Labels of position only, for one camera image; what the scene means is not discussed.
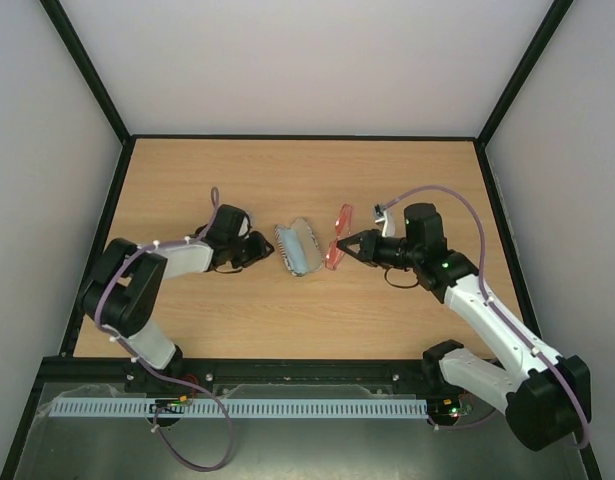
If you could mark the light blue cleaning cloth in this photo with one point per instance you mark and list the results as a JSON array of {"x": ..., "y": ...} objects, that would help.
[{"x": 292, "y": 252}]

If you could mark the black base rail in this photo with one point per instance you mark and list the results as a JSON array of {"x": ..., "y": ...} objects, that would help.
[{"x": 398, "y": 377}]

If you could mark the black aluminium frame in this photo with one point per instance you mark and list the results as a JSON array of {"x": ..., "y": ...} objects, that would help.
[{"x": 65, "y": 367}]

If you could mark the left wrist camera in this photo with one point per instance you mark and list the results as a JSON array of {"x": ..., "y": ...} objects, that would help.
[{"x": 246, "y": 226}]

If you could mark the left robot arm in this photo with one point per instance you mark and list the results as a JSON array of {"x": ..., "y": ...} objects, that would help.
[{"x": 121, "y": 291}]

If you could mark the right electronics board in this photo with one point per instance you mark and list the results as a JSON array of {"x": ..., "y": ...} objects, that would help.
[{"x": 453, "y": 407}]

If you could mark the red transparent sunglasses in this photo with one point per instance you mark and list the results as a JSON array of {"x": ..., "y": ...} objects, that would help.
[{"x": 342, "y": 229}]

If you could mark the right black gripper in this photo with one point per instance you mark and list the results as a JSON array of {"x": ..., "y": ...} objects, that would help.
[{"x": 366, "y": 246}]

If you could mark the electronics board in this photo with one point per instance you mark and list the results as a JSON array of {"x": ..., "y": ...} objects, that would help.
[
  {"x": 453, "y": 407},
  {"x": 175, "y": 406}
]

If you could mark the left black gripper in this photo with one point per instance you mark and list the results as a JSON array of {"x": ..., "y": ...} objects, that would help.
[{"x": 259, "y": 249}]

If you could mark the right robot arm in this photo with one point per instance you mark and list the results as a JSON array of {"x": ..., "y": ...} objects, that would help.
[{"x": 543, "y": 395}]

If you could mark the flag print glasses case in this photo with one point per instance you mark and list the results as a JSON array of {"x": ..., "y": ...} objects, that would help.
[{"x": 308, "y": 241}]

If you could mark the light blue slotted cable duct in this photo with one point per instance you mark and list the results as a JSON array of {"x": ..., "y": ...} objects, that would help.
[{"x": 246, "y": 408}]

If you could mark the left electronics board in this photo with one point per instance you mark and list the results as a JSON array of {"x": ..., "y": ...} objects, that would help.
[{"x": 175, "y": 406}]

